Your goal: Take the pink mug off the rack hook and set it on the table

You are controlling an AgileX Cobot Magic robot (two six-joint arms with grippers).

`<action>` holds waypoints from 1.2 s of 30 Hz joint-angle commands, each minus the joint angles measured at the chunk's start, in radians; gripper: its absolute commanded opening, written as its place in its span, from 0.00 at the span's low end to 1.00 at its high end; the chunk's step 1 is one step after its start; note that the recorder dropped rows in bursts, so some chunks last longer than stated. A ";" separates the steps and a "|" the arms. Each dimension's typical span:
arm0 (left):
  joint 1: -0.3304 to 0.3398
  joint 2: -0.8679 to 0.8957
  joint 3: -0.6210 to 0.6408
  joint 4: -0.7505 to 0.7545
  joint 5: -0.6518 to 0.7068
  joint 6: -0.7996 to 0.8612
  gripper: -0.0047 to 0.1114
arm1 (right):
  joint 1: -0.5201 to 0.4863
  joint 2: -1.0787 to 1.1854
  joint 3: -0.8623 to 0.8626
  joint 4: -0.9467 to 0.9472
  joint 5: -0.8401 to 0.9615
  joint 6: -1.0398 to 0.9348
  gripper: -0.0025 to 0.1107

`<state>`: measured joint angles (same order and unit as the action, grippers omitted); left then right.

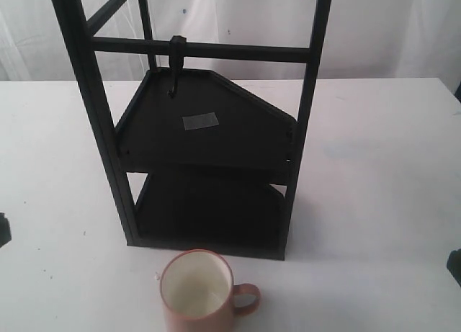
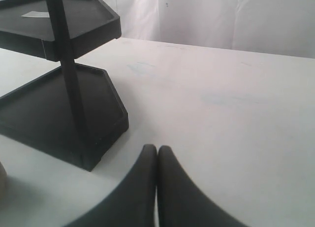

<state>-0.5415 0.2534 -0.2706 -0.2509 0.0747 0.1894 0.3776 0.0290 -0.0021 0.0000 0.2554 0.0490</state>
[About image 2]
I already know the black tiered shelf rack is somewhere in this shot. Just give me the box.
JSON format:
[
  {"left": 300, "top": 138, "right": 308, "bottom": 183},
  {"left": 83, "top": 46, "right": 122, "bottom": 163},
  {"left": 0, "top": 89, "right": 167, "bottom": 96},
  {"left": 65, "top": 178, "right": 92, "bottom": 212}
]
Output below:
[{"left": 0, "top": 0, "right": 129, "bottom": 171}]

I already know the grey tape strip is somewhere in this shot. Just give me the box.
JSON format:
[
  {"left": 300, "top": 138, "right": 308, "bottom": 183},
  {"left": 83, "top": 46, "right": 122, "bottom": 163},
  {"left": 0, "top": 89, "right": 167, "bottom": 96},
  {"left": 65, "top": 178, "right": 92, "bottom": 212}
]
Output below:
[{"left": 22, "top": 11, "right": 50, "bottom": 18}]

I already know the terracotta ceramic mug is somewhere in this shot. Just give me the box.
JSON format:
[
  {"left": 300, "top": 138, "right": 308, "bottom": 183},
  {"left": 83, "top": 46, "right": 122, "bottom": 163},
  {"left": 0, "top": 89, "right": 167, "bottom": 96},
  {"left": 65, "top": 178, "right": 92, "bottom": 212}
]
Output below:
[{"left": 0, "top": 162, "right": 7, "bottom": 199}]

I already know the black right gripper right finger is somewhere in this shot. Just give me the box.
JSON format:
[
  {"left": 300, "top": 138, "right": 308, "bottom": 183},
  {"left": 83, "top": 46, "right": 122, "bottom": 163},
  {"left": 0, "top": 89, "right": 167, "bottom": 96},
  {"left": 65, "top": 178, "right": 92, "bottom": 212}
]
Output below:
[{"left": 157, "top": 145, "right": 245, "bottom": 227}]

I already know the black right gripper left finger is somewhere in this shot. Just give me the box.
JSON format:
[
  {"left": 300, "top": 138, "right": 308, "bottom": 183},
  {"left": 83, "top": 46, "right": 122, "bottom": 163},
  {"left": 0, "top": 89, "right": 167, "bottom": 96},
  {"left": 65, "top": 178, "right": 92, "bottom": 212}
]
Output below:
[{"left": 67, "top": 144, "right": 157, "bottom": 227}]

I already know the white backdrop curtain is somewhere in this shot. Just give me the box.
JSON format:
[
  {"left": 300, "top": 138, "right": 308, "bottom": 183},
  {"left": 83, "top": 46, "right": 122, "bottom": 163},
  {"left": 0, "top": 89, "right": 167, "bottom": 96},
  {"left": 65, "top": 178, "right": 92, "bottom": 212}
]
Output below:
[{"left": 104, "top": 0, "right": 315, "bottom": 58}]

